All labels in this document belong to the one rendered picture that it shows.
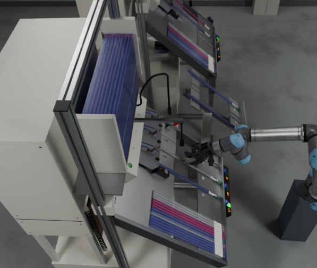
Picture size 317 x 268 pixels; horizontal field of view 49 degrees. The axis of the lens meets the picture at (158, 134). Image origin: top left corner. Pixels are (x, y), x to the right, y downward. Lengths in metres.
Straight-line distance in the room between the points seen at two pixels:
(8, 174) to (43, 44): 0.54
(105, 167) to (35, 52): 0.54
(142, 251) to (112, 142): 0.97
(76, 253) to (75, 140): 1.20
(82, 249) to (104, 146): 0.99
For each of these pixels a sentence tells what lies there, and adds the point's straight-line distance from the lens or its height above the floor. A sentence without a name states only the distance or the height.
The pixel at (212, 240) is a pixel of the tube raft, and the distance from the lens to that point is 1.90.
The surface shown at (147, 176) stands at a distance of 1.73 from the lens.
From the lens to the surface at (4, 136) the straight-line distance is 1.21.
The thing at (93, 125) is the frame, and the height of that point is 1.68.
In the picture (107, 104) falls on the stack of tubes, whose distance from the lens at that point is 1.28.
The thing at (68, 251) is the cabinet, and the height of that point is 0.62.
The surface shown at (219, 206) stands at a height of 0.73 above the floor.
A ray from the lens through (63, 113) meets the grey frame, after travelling 0.95.
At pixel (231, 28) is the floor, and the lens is 4.64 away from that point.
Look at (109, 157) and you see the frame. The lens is 1.32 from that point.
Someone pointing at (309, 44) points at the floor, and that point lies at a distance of 4.54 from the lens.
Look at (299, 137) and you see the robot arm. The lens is 1.94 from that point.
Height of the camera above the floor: 2.54
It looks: 50 degrees down
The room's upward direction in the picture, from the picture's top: 6 degrees counter-clockwise
